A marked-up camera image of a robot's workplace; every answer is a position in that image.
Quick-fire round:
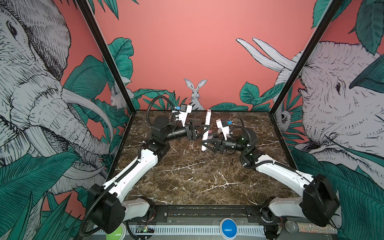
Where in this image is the black front mounting rail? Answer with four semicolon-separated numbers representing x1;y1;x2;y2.
119;204;301;224

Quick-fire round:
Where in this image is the pink push button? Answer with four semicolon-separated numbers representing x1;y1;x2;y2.
208;130;215;139

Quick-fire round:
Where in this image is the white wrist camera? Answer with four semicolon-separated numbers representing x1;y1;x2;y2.
172;104;193;127
216;119;232;141

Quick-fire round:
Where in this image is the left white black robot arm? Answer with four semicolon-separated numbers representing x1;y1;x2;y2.
79;112;211;237

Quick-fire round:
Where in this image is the white slotted cable duct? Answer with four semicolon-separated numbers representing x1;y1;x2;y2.
130;225;266;237

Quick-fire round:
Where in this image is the small green circuit board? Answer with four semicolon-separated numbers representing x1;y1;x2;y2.
137;225;155;234

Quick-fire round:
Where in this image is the blue push button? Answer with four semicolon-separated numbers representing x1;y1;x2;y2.
219;218;238;240

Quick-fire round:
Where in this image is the glittery silver microphone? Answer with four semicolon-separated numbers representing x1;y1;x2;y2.
285;221;338;235

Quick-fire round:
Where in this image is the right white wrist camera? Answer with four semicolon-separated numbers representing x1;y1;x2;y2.
216;119;232;141

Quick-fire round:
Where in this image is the white remote control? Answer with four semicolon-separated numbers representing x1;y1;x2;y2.
202;109;212;141

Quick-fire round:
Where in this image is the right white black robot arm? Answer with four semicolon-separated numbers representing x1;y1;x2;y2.
202;127;340;227

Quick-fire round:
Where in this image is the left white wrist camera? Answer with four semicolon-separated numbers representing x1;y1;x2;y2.
172;104;193;127

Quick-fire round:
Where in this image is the green push button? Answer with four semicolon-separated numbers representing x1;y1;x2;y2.
106;225;127;240

